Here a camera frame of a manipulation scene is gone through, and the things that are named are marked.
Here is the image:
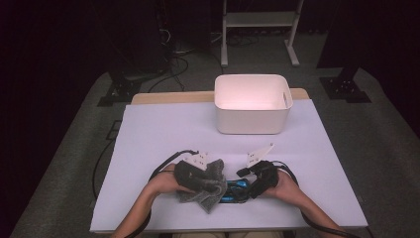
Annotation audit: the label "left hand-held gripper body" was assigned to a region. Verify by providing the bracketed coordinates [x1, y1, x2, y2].
[173, 151, 212, 193]

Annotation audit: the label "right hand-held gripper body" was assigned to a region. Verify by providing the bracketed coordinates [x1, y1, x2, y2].
[246, 142, 281, 200]

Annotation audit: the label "grey fuzzy cloth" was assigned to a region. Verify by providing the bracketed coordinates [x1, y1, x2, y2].
[177, 158, 229, 214]

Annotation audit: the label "blue toy car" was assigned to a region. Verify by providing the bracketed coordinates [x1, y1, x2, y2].
[218, 178, 253, 204]

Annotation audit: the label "white plastic bin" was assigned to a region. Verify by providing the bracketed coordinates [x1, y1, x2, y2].
[213, 73, 294, 136]

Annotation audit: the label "person's left hand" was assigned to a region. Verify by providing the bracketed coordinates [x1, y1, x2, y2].
[149, 163, 196, 196]

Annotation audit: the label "person's right hand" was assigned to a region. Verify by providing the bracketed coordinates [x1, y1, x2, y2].
[262, 168, 301, 200]

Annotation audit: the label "white table mat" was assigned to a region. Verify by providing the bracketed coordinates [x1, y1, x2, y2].
[89, 98, 368, 233]

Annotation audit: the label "wooden table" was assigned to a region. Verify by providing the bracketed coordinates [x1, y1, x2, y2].
[131, 87, 311, 106]

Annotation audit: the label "black stand base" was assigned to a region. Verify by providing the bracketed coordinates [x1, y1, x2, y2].
[318, 65, 372, 104]
[97, 70, 144, 107]

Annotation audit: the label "white metal stand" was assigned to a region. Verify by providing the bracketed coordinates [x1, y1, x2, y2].
[220, 0, 305, 68]

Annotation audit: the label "left hand-held gripper black cable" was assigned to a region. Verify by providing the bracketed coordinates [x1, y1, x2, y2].
[123, 149, 200, 238]

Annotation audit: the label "hand-held gripper black cable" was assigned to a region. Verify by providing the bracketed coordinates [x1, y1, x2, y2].
[272, 160, 372, 238]
[123, 149, 200, 238]

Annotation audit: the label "right hand-held gripper black cable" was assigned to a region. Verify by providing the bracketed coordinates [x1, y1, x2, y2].
[272, 160, 372, 238]

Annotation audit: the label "thin black floor cable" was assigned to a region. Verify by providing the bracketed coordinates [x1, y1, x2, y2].
[91, 138, 117, 201]

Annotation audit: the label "black floor cables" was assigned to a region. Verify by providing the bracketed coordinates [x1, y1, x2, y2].
[148, 28, 191, 94]

